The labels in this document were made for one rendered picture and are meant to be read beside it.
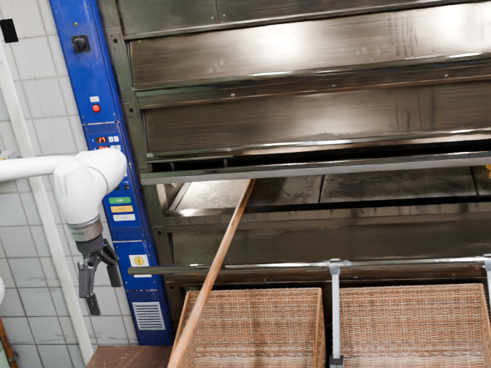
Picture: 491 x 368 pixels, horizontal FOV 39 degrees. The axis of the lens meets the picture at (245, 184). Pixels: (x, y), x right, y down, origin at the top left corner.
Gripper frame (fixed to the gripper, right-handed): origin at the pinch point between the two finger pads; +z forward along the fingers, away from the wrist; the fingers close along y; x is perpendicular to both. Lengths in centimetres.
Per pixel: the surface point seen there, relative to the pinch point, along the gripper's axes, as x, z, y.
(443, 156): 91, -9, -71
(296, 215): 37, 17, -80
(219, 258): 19.1, 12.7, -41.0
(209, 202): -1, 15, -88
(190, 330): 22.4, 12.7, -2.8
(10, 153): -70, -18, -68
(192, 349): -10, 69, -62
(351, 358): 54, 75, -69
